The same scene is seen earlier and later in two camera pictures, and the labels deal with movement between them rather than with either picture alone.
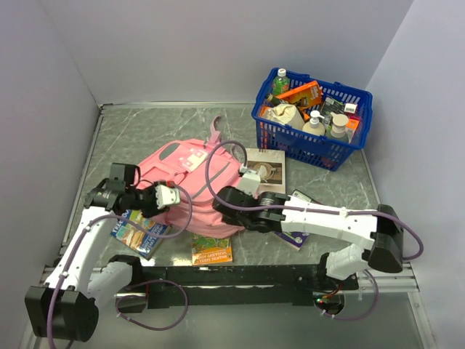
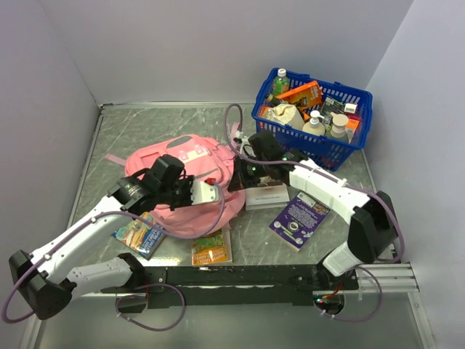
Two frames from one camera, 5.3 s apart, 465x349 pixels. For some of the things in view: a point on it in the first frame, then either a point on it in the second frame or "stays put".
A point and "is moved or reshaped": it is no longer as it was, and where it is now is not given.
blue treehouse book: (139, 241) stays put
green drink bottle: (281, 83) stays put
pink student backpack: (199, 171) is moved or reshaped
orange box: (307, 95) stays put
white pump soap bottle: (314, 126) stays put
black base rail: (236, 285) stays put
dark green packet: (332, 105) stays put
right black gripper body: (246, 221) -> (250, 173)
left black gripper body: (144, 200) -> (176, 195)
